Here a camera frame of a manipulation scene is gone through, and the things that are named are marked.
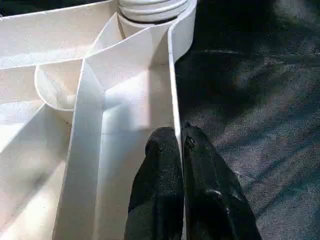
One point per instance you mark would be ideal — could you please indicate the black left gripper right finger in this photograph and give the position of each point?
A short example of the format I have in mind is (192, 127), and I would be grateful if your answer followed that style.
(212, 190)

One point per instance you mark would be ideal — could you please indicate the white plastic table top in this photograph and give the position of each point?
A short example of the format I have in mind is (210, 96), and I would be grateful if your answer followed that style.
(87, 125)

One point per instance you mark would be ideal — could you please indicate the white plastic table leg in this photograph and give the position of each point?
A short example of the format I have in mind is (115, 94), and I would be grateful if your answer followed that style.
(152, 10)

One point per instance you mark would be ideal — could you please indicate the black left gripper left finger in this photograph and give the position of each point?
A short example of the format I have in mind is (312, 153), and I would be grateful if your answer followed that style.
(157, 187)

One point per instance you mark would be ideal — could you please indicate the black mat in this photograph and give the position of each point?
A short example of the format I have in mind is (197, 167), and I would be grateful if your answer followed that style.
(250, 112)

